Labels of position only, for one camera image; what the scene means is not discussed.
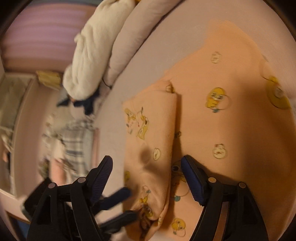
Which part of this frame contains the peach duck print garment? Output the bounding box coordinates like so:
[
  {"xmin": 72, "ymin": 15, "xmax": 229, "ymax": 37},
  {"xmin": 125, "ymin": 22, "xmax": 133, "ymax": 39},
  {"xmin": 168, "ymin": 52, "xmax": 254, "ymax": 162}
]
[{"xmin": 123, "ymin": 21, "xmax": 295, "ymax": 240}]

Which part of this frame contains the lilac duvet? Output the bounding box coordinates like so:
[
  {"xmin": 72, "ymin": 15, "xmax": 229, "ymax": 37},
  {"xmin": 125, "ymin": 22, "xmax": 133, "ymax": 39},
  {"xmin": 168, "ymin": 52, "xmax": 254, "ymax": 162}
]
[{"xmin": 99, "ymin": 0, "xmax": 183, "ymax": 91}]

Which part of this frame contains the black garment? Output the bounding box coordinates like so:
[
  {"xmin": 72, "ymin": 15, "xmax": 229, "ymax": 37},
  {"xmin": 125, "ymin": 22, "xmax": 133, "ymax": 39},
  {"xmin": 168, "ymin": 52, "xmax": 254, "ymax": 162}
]
[{"xmin": 56, "ymin": 89, "xmax": 99, "ymax": 115}]

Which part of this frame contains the white shelf cabinet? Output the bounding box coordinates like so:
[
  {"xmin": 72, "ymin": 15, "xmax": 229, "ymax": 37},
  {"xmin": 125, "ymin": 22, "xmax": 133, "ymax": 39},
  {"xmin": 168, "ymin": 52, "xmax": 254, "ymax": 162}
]
[{"xmin": 1, "ymin": 73, "xmax": 37, "ymax": 197}]

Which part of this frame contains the yellow woven basket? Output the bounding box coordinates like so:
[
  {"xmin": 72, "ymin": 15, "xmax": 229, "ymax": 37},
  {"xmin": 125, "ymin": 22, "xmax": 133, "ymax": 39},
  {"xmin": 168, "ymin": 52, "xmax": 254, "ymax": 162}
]
[{"xmin": 36, "ymin": 70, "xmax": 62, "ymax": 90}]

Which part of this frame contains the plaid pillow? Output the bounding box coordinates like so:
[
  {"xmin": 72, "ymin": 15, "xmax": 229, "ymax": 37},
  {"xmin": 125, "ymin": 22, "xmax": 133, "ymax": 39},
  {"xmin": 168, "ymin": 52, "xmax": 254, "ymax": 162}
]
[{"xmin": 42, "ymin": 120, "xmax": 95, "ymax": 185}]

